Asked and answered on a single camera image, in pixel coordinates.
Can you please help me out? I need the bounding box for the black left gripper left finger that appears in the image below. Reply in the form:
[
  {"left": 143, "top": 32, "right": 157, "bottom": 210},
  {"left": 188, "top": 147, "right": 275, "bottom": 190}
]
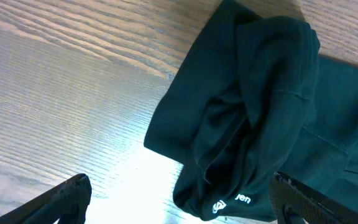
[{"left": 0, "top": 174, "right": 92, "bottom": 224}]

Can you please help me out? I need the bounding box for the black t-shirt with logo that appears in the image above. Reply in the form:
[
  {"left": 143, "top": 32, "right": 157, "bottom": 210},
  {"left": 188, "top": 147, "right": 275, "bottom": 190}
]
[{"left": 144, "top": 1, "right": 358, "bottom": 222}]

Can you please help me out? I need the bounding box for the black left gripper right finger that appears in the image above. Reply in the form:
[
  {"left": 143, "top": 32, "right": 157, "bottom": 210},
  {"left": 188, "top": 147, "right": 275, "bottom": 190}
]
[{"left": 269, "top": 172, "right": 358, "bottom": 224}]

